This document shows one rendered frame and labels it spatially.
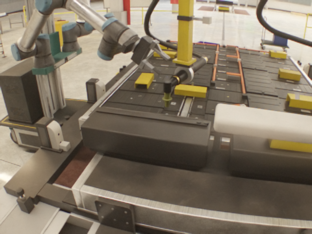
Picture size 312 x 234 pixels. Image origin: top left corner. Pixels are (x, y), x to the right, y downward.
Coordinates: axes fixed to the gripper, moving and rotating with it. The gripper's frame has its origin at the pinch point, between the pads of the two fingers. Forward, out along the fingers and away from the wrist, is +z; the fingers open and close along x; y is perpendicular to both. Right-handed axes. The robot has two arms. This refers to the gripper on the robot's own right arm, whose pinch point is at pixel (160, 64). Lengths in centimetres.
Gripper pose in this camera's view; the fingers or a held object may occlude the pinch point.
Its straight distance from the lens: 112.9
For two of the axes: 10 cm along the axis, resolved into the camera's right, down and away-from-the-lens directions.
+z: 7.5, 6.5, -1.3
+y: 5.0, -4.3, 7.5
